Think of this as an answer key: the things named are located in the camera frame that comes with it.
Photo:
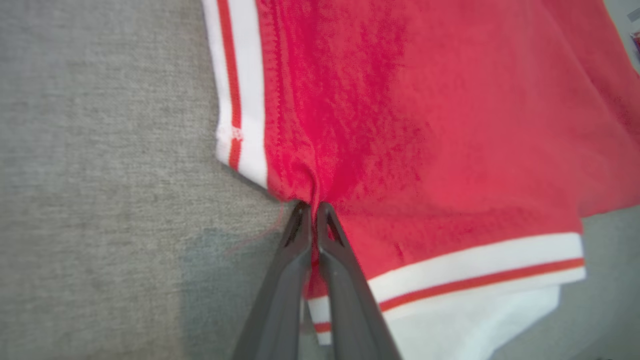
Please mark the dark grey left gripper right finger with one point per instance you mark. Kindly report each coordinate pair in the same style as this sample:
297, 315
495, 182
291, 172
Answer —
350, 320

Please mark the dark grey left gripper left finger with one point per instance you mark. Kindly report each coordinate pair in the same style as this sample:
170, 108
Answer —
280, 320

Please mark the red number 23 jersey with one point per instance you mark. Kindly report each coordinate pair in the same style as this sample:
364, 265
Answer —
425, 125

